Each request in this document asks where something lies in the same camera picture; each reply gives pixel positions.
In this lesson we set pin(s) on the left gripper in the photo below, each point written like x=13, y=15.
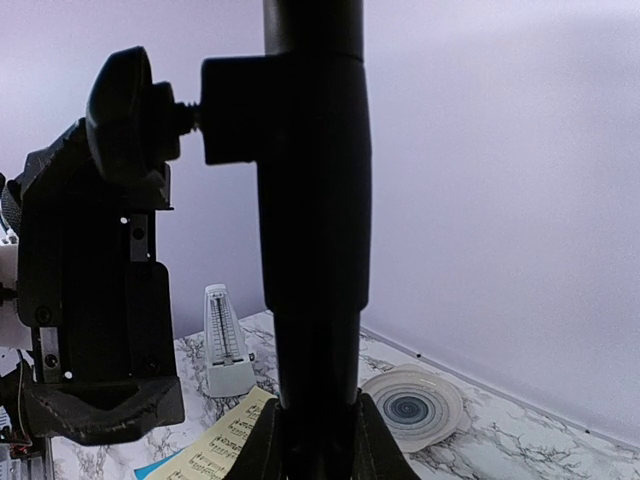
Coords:
x=95, y=298

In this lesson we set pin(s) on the blue sheet music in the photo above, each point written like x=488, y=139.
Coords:
x=143, y=472

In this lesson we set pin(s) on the yellow sheet music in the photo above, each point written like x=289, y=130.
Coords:
x=215, y=452

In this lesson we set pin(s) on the white metronome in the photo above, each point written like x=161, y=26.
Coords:
x=228, y=363

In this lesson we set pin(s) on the black music stand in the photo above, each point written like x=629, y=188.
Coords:
x=300, y=113

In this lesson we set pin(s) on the grey collapsible bowl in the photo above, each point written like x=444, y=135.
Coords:
x=419, y=408

